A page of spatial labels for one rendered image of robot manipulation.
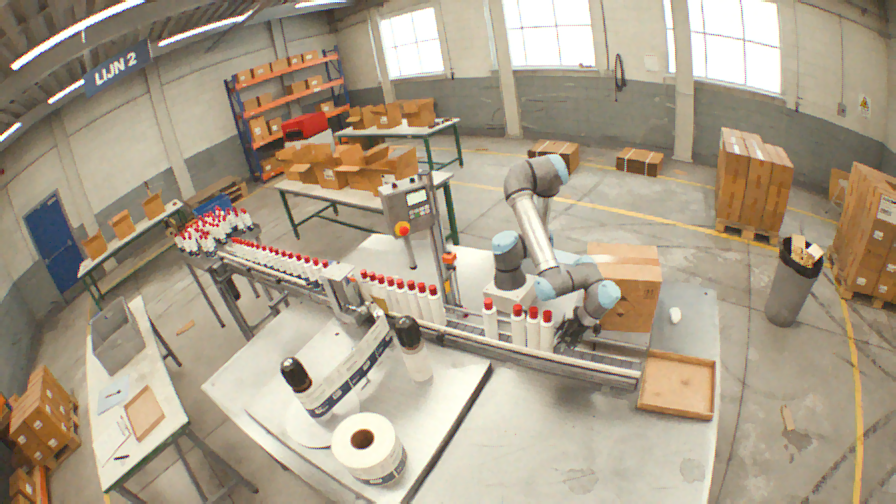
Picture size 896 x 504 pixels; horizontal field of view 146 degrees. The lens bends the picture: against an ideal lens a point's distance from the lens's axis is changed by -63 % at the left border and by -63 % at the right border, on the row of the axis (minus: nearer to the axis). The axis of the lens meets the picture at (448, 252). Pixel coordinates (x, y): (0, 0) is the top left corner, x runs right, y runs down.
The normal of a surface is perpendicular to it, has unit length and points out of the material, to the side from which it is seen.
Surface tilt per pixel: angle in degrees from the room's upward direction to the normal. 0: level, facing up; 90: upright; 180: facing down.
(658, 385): 0
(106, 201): 90
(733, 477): 0
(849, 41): 90
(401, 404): 0
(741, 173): 91
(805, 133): 90
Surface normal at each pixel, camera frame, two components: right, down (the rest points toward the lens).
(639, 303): -0.34, 0.55
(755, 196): -0.57, 0.53
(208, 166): 0.78, 0.22
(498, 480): -0.16, -0.84
